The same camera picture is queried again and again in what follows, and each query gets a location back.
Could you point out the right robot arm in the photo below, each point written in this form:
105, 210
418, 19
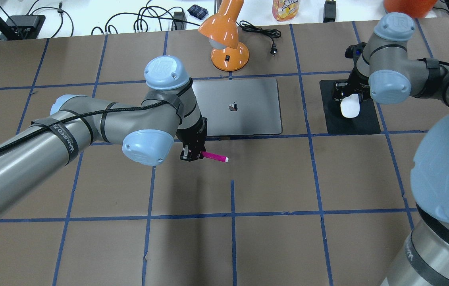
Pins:
384, 73

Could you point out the dark blue small pouch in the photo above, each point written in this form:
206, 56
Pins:
198, 12

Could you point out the black box device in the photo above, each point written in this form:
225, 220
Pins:
26, 26

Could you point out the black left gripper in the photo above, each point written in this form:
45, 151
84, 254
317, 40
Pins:
193, 135

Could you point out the black power adapter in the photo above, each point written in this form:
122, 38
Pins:
330, 11

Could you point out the silver laptop notebook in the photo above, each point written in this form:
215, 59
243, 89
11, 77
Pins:
240, 107

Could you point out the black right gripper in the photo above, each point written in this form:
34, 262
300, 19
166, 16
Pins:
353, 85

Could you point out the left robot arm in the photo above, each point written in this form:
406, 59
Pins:
145, 133

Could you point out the yellow drink bottle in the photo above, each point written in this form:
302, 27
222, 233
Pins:
284, 10

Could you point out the pink highlighter pen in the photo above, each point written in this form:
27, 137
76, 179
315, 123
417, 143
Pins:
213, 156

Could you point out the white computer mouse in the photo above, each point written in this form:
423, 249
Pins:
350, 106

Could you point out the black mousepad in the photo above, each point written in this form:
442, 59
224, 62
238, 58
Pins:
365, 123

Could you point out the orange desk lamp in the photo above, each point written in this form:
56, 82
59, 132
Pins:
228, 54

